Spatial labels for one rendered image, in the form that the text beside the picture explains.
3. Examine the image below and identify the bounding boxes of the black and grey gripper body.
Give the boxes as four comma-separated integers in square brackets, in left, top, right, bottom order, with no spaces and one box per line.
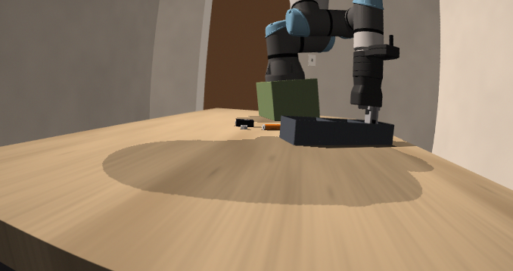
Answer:
[350,31,400,107]

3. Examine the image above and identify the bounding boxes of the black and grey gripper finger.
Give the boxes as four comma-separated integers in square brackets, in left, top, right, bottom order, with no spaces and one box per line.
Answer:
[372,107,380,123]
[358,105,373,123]

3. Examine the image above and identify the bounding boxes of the dark grey rack of three bins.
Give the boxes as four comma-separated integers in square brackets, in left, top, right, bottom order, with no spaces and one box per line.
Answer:
[279,116,394,145]

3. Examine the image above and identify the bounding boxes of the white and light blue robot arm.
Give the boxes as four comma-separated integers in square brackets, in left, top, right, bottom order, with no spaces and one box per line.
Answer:
[265,0,384,82]

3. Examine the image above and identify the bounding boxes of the orange battery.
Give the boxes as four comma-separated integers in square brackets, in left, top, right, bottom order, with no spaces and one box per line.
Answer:
[262,124,280,130]

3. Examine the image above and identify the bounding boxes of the black 9v battery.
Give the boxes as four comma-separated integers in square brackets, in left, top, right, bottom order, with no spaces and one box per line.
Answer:
[235,119,254,127]

